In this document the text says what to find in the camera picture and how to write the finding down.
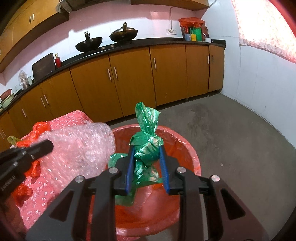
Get bubble wrap sheet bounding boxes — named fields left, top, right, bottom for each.
left=37, top=123, right=116, bottom=193

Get red basin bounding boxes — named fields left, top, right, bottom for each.
left=0, top=88, right=12, bottom=101

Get lower wooden cabinets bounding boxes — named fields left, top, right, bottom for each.
left=1, top=43, right=224, bottom=151

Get red lined waste basket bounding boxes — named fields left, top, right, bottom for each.
left=87, top=123, right=202, bottom=239

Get upper wooden cabinets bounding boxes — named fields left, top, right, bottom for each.
left=1, top=1, right=209, bottom=72

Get red bottle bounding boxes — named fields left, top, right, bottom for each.
left=55, top=54, right=62, bottom=68

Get olive green plastic bag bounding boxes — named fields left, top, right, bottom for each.
left=7, top=136, right=21, bottom=146

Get lidded black wok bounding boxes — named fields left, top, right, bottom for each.
left=109, top=22, right=138, bottom=43

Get floral window curtain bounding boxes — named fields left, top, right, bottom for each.
left=231, top=0, right=295, bottom=63

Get red bag on counter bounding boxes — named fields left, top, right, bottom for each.
left=179, top=17, right=205, bottom=28

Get white mug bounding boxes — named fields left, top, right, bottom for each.
left=205, top=37, right=213, bottom=43

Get jar in plastic bag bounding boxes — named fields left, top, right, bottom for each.
left=18, top=70, right=29, bottom=90

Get dark cutting board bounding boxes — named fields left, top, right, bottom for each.
left=32, top=53, right=55, bottom=82

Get wooden cabinets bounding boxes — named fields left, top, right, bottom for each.
left=1, top=1, right=209, bottom=72
left=1, top=43, right=224, bottom=151

